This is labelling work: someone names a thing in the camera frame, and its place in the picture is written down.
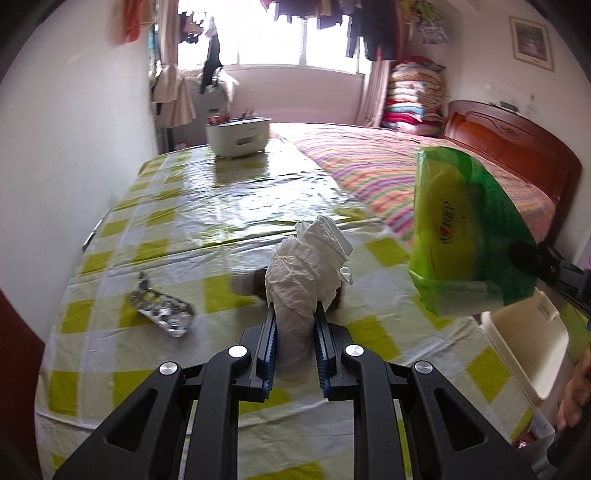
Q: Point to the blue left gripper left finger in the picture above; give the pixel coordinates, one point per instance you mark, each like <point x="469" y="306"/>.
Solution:
<point x="266" y="353"/>

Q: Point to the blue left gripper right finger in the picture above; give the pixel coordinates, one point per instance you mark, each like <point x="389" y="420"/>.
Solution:
<point x="322" y="349"/>

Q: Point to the white tissue paper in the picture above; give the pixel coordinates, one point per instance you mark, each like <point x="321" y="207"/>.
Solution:
<point x="321" y="247"/>

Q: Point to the green tissue pack wrapper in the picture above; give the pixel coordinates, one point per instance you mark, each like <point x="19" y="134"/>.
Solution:
<point x="464" y="225"/>

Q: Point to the white plastic trash bin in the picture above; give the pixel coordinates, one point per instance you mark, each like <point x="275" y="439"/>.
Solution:
<point x="532" y="340"/>

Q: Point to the person's right hand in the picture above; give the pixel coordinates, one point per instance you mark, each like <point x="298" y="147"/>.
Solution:
<point x="577" y="393"/>

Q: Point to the dark medicine bottle blue label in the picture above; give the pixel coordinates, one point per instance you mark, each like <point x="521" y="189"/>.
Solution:
<point x="249" y="282"/>

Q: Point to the silver pill blister pack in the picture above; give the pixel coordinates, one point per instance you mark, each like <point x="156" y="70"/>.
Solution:
<point x="171" y="314"/>

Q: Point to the red wooden headboard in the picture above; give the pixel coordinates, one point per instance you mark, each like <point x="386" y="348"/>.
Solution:
<point x="521" y="147"/>

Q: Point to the white storage basket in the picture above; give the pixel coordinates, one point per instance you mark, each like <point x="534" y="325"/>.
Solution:
<point x="237" y="138"/>

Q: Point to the stack of folded quilts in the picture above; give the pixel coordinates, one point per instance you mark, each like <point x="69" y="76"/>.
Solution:
<point x="415" y="97"/>

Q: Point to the pink curtain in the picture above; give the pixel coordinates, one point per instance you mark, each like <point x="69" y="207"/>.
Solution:
<point x="171" y="90"/>

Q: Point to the hanging dark clothes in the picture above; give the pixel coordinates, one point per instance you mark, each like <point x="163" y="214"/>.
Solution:
<point x="382" y="25"/>

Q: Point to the hanging orange cloth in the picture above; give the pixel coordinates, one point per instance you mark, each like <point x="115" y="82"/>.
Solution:
<point x="137" y="14"/>

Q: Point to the framed wall picture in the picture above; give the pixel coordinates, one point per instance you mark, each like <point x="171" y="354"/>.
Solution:
<point x="530" y="42"/>

